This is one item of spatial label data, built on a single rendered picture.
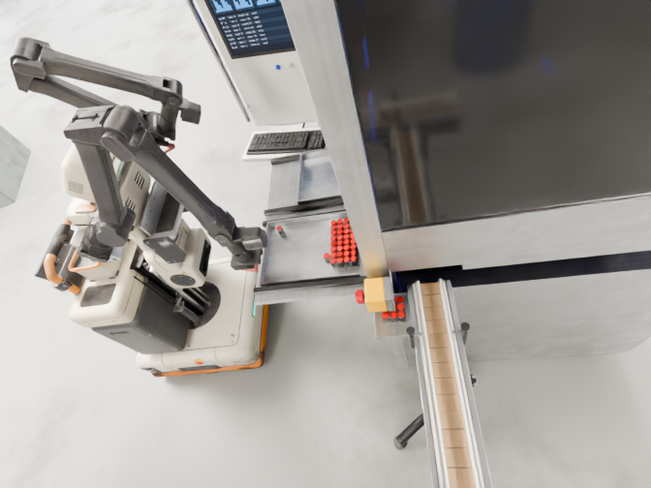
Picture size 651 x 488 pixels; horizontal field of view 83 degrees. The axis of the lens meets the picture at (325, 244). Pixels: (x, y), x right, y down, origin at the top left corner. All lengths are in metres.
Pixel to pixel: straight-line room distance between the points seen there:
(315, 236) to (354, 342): 0.89
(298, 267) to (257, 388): 1.03
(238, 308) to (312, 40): 1.64
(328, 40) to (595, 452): 1.86
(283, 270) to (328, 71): 0.83
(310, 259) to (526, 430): 1.23
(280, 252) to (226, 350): 0.79
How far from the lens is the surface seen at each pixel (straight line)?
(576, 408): 2.05
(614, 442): 2.07
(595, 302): 1.47
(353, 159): 0.69
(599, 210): 0.99
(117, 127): 0.90
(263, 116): 1.98
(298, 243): 1.33
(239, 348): 1.94
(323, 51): 0.58
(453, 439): 1.00
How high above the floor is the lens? 1.93
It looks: 54 degrees down
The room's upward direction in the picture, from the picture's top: 24 degrees counter-clockwise
